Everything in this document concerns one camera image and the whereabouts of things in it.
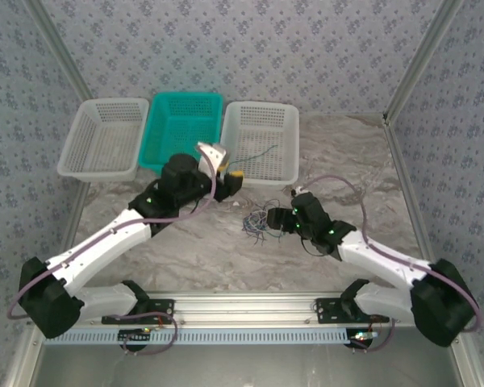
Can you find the aluminium frame profile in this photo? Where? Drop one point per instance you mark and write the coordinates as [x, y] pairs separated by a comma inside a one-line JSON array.
[[58, 52], [423, 56], [70, 225], [411, 193]]

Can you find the grey metal sheet panel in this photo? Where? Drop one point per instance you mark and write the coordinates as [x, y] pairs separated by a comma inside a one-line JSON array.
[[242, 367]]

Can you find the teal perforated plastic basket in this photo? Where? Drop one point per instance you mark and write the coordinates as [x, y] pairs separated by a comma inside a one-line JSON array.
[[177, 121]]

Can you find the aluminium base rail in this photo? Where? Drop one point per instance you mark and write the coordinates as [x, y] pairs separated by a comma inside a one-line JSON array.
[[242, 308]]

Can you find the white perforated plastic basket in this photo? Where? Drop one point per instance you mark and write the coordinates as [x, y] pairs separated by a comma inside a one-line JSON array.
[[262, 129], [105, 137]]

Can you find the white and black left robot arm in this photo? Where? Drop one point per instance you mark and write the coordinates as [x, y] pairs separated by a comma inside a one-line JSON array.
[[105, 242]]

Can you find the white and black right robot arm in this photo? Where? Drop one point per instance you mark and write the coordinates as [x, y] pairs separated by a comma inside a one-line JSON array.
[[379, 258]]

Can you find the small black circuit board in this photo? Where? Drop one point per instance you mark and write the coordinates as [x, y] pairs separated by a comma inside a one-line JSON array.
[[135, 335], [361, 336]]

